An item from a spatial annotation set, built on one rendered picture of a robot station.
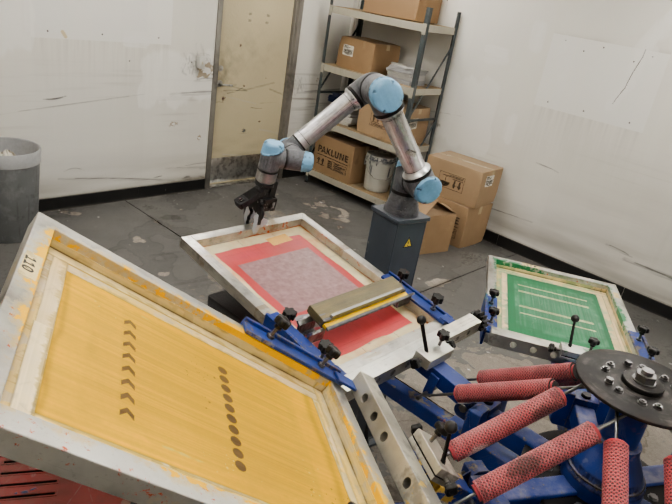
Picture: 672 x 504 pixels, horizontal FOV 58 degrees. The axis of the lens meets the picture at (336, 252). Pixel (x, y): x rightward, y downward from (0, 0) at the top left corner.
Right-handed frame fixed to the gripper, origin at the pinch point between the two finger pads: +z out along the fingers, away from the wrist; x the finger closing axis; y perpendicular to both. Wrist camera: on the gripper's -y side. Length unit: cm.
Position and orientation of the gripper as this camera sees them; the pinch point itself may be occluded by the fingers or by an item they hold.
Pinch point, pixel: (249, 228)
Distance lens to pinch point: 233.8
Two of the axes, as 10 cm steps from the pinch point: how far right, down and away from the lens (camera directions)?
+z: -2.7, 8.3, 4.8
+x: -6.8, -5.2, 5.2
